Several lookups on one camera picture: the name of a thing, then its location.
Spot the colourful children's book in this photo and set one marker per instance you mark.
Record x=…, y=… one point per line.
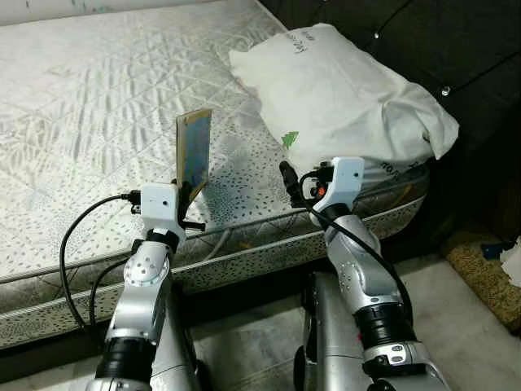
x=195, y=151

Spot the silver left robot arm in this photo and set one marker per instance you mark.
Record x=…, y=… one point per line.
x=138, y=293

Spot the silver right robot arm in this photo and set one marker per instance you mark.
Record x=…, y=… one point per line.
x=358, y=277

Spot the white pillow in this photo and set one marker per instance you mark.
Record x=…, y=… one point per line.
x=342, y=98

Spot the grey left robot leg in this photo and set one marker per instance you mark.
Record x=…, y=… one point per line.
x=179, y=342

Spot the grey robot leg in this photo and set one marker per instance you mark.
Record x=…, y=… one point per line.
x=326, y=342
x=179, y=342

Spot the white quilted mattress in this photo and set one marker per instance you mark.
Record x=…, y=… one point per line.
x=98, y=106

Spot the grey right robot leg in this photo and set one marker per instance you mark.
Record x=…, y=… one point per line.
x=326, y=342

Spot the white crumpled paper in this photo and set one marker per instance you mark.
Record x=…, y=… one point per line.
x=511, y=265

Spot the small blue item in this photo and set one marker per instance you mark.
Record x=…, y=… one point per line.
x=492, y=250

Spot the brown floor mat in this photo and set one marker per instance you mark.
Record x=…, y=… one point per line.
x=480, y=281

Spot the dark tufted headboard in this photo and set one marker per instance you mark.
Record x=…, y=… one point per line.
x=456, y=49

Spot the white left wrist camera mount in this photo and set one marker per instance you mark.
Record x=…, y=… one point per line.
x=159, y=205

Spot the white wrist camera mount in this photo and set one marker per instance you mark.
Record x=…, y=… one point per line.
x=346, y=179
x=159, y=205

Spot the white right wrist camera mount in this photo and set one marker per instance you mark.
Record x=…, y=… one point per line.
x=346, y=179

